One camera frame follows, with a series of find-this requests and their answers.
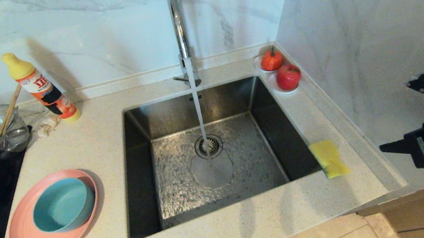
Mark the teal bowl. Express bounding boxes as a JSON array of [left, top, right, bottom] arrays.
[[30, 176, 98, 235]]

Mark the pink plate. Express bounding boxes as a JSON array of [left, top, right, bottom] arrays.
[[5, 167, 103, 238]]

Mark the wooden chopstick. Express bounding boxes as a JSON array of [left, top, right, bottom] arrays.
[[0, 85, 26, 138], [0, 84, 24, 138]]

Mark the red apple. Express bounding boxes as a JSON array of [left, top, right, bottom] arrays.
[[275, 64, 303, 92]]

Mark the small white dish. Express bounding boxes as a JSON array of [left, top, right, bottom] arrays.
[[253, 54, 284, 75], [267, 71, 300, 94]]

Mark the crumpled white tissue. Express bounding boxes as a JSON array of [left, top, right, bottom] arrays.
[[36, 115, 62, 139]]

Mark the stainless steel sink basin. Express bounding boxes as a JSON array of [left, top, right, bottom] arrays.
[[117, 71, 327, 238]]

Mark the round metal drain strainer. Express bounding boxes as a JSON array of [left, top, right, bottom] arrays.
[[194, 134, 224, 161]]

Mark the wooden cabinet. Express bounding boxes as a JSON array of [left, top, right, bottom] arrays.
[[353, 179, 424, 238]]

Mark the orange persimmon fruit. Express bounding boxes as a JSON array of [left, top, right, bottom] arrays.
[[260, 46, 284, 73]]

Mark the yellow-capped orange dish soap bottle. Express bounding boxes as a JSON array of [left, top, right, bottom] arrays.
[[2, 48, 82, 128]]

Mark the yellow sponge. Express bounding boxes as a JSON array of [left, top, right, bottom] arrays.
[[308, 138, 352, 181]]

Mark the chrome kitchen faucet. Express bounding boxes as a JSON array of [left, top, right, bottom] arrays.
[[165, 0, 202, 89]]

